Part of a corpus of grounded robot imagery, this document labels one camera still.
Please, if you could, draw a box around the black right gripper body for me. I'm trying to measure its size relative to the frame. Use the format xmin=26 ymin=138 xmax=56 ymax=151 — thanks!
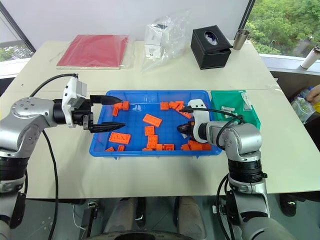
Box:
xmin=184 ymin=121 xmax=199 ymax=141

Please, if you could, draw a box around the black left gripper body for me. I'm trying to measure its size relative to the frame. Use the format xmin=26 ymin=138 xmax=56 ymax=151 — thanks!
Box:
xmin=71 ymin=97 xmax=95 ymax=131

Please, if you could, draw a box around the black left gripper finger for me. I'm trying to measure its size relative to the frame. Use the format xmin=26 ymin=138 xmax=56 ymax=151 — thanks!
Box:
xmin=89 ymin=94 xmax=124 ymax=106
xmin=88 ymin=122 xmax=126 ymax=134

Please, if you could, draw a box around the blue plastic bin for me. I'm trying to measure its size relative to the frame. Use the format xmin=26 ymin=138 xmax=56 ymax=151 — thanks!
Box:
xmin=89 ymin=89 xmax=224 ymax=158

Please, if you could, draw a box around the green plastic bin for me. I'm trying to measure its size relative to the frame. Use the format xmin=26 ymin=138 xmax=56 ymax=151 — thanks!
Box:
xmin=210 ymin=89 xmax=262 ymax=131

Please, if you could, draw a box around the person's bare hand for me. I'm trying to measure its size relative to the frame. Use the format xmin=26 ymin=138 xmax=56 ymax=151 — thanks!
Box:
xmin=305 ymin=84 xmax=320 ymax=114

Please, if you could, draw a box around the red book in plastic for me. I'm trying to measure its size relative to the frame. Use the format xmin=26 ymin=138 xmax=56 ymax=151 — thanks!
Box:
xmin=55 ymin=34 xmax=130 ymax=71

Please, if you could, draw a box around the white cardboard box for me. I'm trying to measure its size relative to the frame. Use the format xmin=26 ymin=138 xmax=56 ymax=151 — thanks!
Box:
xmin=144 ymin=23 xmax=174 ymax=60

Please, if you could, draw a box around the black tissue box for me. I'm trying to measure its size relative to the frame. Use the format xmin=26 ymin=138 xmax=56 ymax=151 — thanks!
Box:
xmin=190 ymin=24 xmax=232 ymax=71

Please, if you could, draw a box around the metal cup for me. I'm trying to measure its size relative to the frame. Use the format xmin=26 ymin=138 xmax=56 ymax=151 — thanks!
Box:
xmin=232 ymin=28 xmax=251 ymax=51

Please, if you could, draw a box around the crumpled clear plastic bag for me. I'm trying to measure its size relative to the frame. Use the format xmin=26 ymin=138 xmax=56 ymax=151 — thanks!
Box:
xmin=290 ymin=85 xmax=316 ymax=124

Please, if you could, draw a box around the black shoe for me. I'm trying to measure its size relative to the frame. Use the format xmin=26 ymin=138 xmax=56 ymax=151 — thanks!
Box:
xmin=279 ymin=193 xmax=299 ymax=218

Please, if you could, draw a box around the white tumbler bottle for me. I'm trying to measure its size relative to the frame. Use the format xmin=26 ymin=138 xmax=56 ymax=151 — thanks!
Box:
xmin=300 ymin=45 xmax=320 ymax=70

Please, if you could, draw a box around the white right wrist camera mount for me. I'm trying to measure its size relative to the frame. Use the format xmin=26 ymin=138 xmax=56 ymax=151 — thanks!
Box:
xmin=187 ymin=98 xmax=216 ymax=145

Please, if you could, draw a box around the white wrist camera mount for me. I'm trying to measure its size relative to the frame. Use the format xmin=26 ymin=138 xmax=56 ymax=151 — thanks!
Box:
xmin=187 ymin=98 xmax=216 ymax=145
xmin=61 ymin=76 xmax=88 ymax=129

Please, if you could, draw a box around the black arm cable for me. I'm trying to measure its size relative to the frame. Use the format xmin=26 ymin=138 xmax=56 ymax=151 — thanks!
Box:
xmin=29 ymin=73 xmax=79 ymax=240
xmin=215 ymin=173 xmax=241 ymax=240
xmin=179 ymin=105 xmax=248 ymax=151

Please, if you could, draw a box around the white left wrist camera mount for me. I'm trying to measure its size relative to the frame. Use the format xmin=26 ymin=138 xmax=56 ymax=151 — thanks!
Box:
xmin=61 ymin=76 xmax=88 ymax=129

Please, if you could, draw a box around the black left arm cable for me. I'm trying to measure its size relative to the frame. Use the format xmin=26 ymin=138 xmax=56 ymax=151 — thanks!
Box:
xmin=29 ymin=73 xmax=79 ymax=240

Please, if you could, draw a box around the black lower right arm cable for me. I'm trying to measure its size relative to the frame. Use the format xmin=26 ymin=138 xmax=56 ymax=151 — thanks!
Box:
xmin=215 ymin=173 xmax=241 ymax=240

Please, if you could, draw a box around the dark window frame bar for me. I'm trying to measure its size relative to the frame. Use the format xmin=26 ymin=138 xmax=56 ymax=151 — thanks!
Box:
xmin=0 ymin=2 xmax=36 ymax=54
xmin=238 ymin=0 xmax=257 ymax=31

